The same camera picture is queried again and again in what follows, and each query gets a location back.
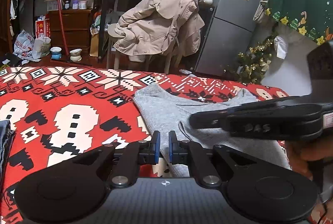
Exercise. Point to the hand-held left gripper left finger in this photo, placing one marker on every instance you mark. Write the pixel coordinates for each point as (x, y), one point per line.
(156, 147)

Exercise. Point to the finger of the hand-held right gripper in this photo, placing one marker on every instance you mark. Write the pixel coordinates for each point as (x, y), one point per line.
(208, 119)

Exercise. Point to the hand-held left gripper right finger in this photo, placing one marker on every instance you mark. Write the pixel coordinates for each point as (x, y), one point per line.
(171, 147)

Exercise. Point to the grey sweater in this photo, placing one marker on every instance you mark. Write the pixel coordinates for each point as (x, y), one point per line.
(161, 112)

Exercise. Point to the person's right hand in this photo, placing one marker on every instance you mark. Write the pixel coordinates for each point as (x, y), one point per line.
(299, 156)

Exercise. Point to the white floor packets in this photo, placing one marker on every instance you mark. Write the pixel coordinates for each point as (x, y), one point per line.
(186, 72)

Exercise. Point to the small christmas tree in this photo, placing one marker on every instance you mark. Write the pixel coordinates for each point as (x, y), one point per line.
(252, 62)

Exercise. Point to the beige chair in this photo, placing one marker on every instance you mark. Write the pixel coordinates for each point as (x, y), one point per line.
(169, 63)

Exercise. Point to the white hanging cloth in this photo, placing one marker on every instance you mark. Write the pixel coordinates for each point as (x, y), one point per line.
(281, 47)

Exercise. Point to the silver refrigerator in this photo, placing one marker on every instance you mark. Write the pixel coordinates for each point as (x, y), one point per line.
(223, 39)

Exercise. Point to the red patterned blanket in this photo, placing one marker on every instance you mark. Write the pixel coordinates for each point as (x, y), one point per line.
(65, 114)

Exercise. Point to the beige jacket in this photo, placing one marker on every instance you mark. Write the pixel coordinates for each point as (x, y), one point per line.
(156, 26)

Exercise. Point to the brown paper bag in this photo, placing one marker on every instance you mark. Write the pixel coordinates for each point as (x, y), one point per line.
(94, 44)

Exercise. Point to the white tea cup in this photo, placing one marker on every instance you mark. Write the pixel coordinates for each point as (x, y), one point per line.
(75, 55)

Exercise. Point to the blue bowl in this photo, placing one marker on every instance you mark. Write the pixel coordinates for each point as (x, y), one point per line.
(56, 53)

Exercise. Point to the black desk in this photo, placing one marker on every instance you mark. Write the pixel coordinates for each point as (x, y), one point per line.
(104, 18)

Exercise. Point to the folded blue jeans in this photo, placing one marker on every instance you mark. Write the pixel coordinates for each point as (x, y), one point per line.
(5, 140)

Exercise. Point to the wooden drawer cabinet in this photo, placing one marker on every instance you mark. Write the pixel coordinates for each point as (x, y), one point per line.
(72, 20)

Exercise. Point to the red cardboard box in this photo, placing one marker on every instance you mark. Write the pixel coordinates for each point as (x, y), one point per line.
(41, 27)

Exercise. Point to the white plastic bag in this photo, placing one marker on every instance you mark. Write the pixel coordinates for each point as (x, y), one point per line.
(23, 44)

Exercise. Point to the wooden door frame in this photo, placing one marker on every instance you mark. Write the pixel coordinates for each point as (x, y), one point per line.
(5, 5)

